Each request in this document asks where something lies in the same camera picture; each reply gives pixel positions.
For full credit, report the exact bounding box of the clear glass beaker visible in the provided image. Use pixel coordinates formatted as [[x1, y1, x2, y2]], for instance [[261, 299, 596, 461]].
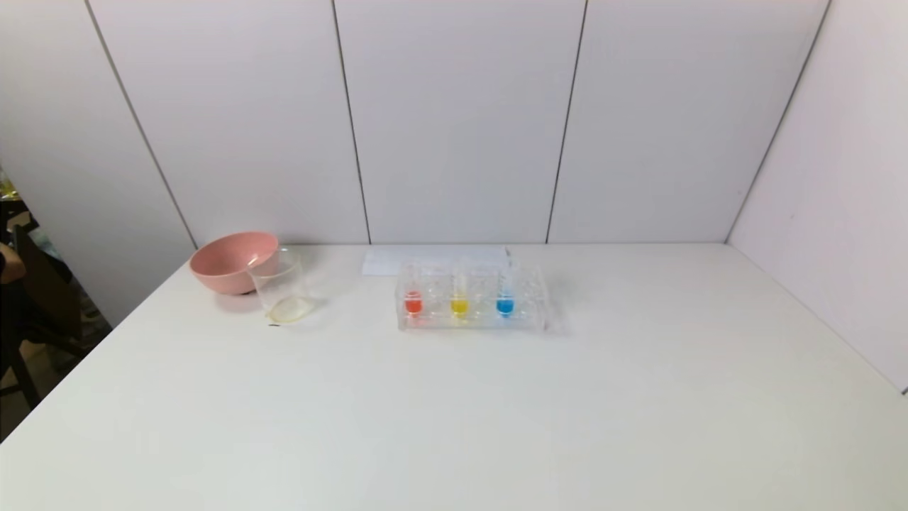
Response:
[[245, 247, 315, 326]]

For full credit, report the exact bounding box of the test tube with red pigment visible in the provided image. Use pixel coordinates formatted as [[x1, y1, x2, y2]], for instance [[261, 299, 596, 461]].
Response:
[[404, 261, 425, 322]]

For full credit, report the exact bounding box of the test tube with blue pigment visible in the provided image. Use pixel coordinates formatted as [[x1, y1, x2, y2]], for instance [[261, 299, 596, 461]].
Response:
[[496, 258, 516, 321]]

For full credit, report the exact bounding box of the dark background furniture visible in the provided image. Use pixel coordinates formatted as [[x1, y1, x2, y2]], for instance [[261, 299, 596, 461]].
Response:
[[0, 202, 99, 416]]

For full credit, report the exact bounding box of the test tube with yellow pigment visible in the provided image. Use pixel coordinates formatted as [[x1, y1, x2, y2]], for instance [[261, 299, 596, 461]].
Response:
[[450, 261, 470, 322]]

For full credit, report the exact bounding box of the white paper sheet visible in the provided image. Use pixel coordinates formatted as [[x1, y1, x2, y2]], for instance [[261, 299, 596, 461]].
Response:
[[362, 246, 512, 277]]

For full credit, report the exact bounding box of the pink plastic bowl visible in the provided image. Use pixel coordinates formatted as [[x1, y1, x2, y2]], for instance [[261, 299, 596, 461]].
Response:
[[189, 231, 280, 296]]

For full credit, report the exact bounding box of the clear acrylic test tube rack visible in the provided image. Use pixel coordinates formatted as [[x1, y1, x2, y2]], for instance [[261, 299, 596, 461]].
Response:
[[395, 258, 551, 334]]

